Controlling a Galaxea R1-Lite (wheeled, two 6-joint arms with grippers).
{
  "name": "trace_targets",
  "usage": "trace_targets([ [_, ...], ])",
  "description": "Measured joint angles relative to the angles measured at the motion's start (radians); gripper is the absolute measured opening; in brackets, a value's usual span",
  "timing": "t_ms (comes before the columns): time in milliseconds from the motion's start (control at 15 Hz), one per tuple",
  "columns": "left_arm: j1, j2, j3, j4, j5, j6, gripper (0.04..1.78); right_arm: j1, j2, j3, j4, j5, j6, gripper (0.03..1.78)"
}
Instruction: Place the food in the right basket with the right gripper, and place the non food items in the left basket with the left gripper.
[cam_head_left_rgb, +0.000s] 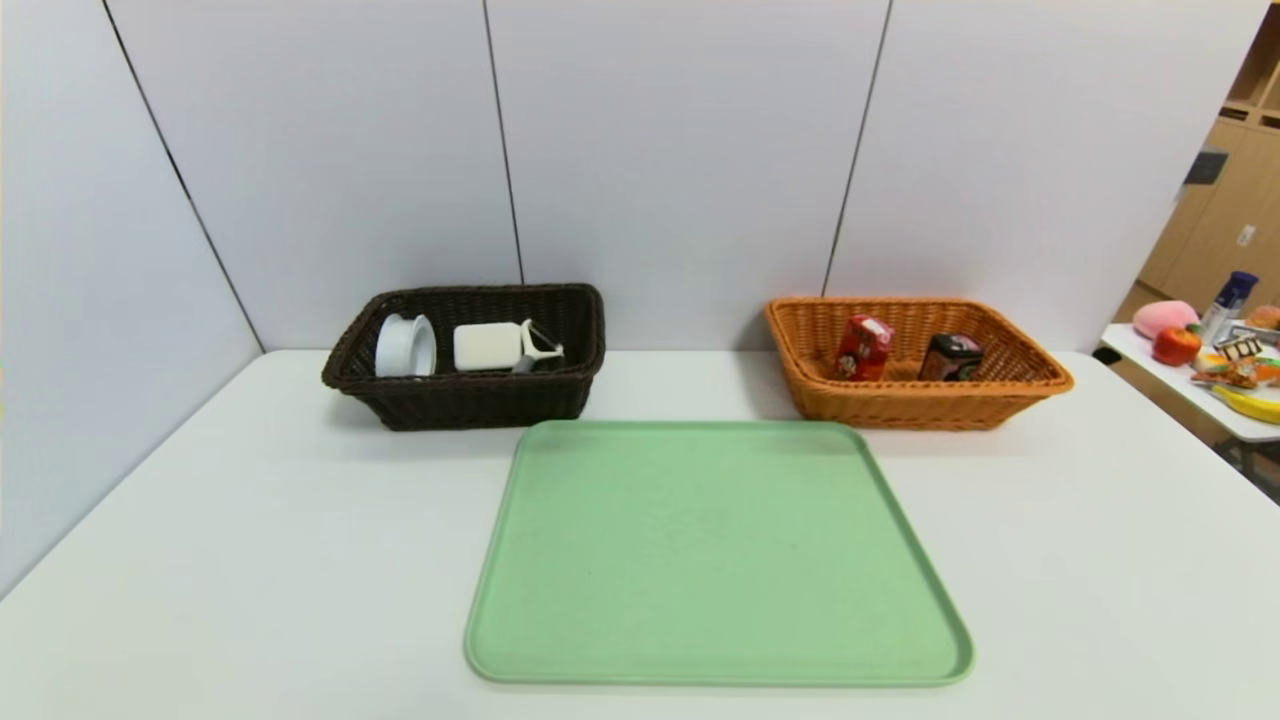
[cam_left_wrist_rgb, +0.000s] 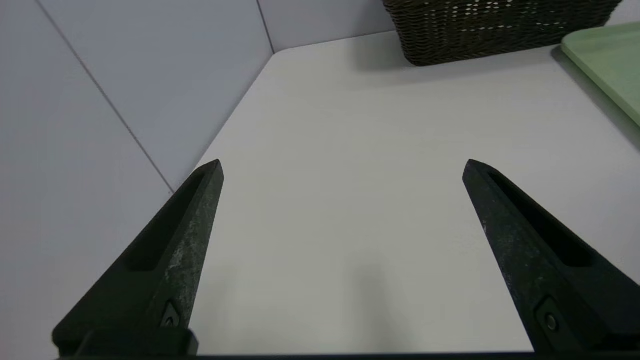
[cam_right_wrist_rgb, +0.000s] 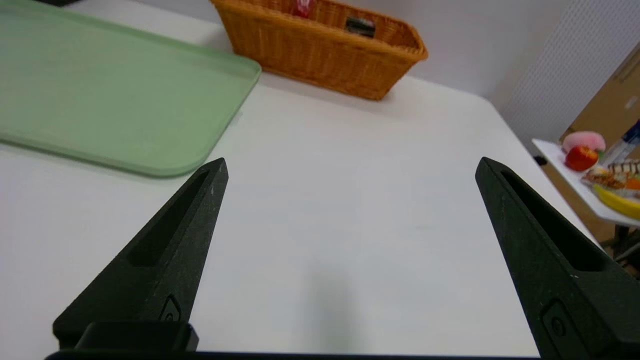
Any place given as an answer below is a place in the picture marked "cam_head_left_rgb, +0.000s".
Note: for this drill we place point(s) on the white soap bar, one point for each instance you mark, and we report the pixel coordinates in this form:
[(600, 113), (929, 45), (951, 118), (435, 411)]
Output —
[(487, 347)]

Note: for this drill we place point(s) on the red drink carton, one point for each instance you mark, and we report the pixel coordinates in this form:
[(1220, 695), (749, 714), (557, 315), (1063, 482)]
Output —
[(866, 347)]

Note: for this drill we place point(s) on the white tape roll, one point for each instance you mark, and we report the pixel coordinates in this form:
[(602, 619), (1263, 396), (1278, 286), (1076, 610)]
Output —
[(392, 347)]

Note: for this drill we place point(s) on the black printed snack box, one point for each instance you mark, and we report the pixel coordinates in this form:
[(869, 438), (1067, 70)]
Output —
[(953, 357)]

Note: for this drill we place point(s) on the dark brown wicker basket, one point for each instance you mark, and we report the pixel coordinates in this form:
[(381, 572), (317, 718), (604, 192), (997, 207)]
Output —
[(470, 400)]

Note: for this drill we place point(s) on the orange wicker basket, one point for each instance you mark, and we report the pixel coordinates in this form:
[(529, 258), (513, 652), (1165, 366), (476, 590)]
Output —
[(1020, 365)]

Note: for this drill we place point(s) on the light green plastic tray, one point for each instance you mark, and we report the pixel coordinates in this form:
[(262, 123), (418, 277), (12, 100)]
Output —
[(720, 560)]

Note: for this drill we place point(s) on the pink peach plush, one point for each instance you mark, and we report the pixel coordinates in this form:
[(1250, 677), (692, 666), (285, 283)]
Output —
[(1163, 318)]

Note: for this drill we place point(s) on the red apple toy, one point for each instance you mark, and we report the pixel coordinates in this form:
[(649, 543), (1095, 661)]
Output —
[(1177, 347)]

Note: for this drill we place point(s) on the orange snack toy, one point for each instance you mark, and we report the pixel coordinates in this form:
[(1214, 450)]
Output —
[(1228, 374)]

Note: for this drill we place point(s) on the blue capped bottle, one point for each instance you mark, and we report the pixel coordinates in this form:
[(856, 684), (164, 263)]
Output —
[(1228, 300)]

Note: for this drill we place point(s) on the grey box on cabinet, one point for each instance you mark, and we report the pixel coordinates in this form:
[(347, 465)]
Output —
[(1207, 167)]

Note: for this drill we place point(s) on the cake slice toy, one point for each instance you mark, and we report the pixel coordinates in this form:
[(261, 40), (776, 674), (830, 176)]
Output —
[(1241, 349)]

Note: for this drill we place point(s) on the light wooden cabinet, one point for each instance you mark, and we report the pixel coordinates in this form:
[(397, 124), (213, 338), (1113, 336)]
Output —
[(1225, 220)]

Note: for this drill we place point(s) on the yellow banana toy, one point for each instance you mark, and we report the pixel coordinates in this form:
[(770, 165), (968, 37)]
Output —
[(1255, 405)]

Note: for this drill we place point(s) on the orange bread toy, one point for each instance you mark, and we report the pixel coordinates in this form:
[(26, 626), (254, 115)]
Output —
[(1266, 317)]

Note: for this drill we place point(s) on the white wall outlet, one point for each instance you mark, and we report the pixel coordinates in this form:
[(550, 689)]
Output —
[(1246, 235)]

